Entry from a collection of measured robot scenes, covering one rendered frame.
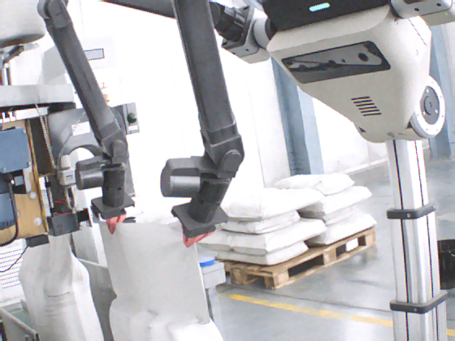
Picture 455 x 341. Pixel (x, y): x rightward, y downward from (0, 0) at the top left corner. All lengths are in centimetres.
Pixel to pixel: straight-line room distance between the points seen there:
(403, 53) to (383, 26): 8
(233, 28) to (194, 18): 58
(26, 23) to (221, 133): 61
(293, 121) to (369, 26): 631
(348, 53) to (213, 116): 40
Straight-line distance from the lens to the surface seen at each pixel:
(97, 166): 150
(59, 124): 168
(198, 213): 120
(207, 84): 105
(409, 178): 154
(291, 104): 755
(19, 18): 148
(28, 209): 165
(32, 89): 157
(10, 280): 451
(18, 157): 138
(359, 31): 129
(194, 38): 101
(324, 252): 466
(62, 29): 141
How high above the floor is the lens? 125
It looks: 5 degrees down
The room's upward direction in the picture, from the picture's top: 10 degrees counter-clockwise
